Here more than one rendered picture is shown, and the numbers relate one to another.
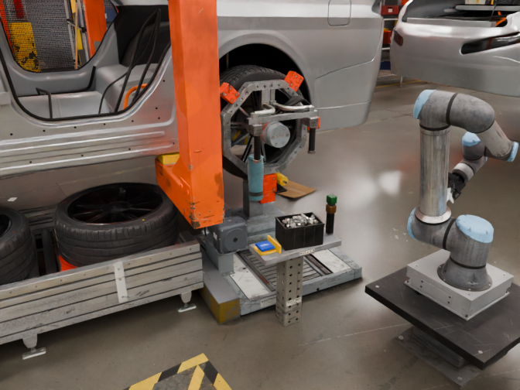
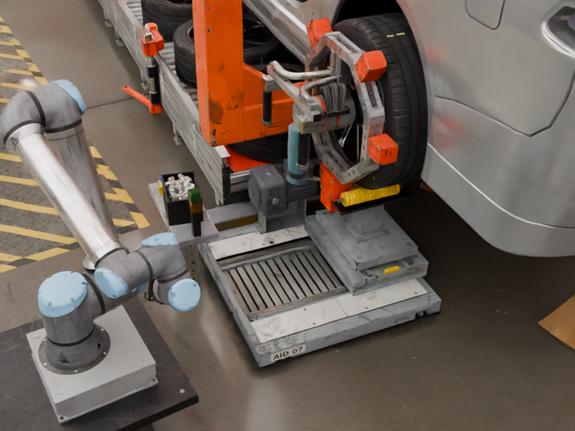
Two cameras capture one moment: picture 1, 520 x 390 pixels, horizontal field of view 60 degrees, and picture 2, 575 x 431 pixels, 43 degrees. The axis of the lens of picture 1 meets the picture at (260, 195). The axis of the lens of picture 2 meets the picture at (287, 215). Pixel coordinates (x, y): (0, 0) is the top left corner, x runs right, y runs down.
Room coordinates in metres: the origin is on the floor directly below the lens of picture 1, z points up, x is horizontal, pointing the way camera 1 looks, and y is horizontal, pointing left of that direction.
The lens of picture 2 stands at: (2.47, -2.51, 2.18)
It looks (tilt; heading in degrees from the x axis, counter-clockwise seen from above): 37 degrees down; 93
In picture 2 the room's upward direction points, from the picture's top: 1 degrees clockwise
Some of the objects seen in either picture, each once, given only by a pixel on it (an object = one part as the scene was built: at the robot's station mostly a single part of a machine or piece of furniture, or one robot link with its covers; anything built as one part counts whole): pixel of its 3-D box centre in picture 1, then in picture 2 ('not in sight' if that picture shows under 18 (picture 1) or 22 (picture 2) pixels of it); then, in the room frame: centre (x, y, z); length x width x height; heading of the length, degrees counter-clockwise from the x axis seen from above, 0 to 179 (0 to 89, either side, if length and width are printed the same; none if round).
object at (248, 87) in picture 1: (265, 128); (340, 109); (2.55, -0.03, 0.85); 0.54 x 0.07 x 0.54; 117
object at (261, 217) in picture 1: (252, 201); (367, 210); (2.70, 0.05, 0.32); 0.40 x 0.30 x 0.28; 117
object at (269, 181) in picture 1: (261, 185); (342, 185); (2.58, -0.01, 0.48); 0.16 x 0.12 x 0.17; 27
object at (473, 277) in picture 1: (466, 266); (72, 336); (1.71, -0.91, 0.45); 0.19 x 0.19 x 0.10
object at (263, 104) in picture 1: (259, 103); (302, 60); (2.39, 0.00, 1.03); 0.19 x 0.18 x 0.11; 27
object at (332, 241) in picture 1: (295, 244); (181, 209); (1.93, -0.17, 0.44); 0.43 x 0.17 x 0.03; 117
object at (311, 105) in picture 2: (291, 100); (325, 83); (2.48, -0.17, 1.03); 0.19 x 0.18 x 0.11; 27
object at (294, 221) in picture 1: (299, 229); (181, 196); (1.94, -0.19, 0.52); 0.20 x 0.14 x 0.13; 108
